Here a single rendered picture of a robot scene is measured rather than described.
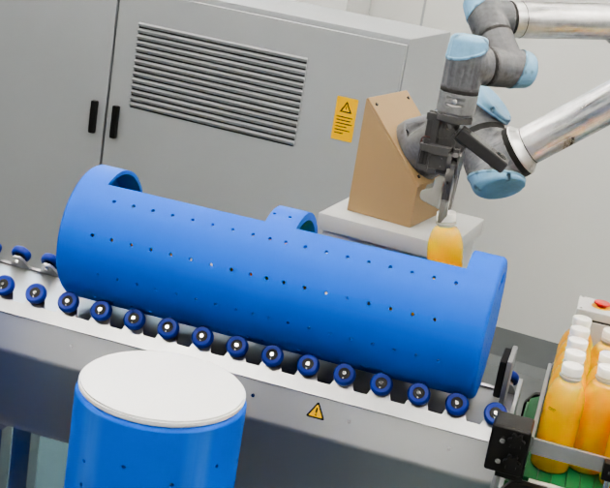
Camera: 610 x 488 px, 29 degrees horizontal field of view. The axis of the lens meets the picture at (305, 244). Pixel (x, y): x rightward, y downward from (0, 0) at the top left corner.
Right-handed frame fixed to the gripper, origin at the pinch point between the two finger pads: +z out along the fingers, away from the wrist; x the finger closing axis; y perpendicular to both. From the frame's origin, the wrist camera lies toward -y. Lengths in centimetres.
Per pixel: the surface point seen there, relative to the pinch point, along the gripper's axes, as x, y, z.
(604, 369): 16.7, -36.0, 17.6
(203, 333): 16, 41, 31
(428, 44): -173, 39, -13
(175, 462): 69, 26, 31
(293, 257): 17.2, 25.0, 10.3
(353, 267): 16.8, 13.2, 9.8
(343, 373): 17.0, 11.6, 31.2
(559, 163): -271, -9, 36
